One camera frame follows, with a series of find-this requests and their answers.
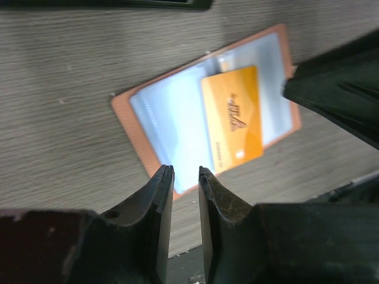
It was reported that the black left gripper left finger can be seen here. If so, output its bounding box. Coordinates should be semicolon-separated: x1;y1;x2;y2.
1;165;174;283

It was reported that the pink leather card holder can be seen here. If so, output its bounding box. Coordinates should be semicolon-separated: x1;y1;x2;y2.
111;24;301;199

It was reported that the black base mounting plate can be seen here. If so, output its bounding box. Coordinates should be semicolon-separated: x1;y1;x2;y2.
167;170;379;284

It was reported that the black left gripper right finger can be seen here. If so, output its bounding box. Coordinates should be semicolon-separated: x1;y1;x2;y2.
197;165;379;284

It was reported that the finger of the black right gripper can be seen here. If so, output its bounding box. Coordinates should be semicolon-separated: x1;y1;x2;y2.
283;30;378;148

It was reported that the black three-compartment card tray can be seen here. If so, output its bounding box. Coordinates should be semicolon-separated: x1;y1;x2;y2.
1;0;213;11

